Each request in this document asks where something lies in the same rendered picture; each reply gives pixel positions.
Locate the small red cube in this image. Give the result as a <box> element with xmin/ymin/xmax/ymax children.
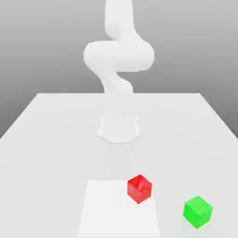
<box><xmin>127</xmin><ymin>174</ymin><xmax>152</xmax><ymax>205</ymax></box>

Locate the small green cube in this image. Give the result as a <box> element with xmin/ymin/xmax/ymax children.
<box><xmin>183</xmin><ymin>195</ymin><xmax>213</xmax><ymax>229</ymax></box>

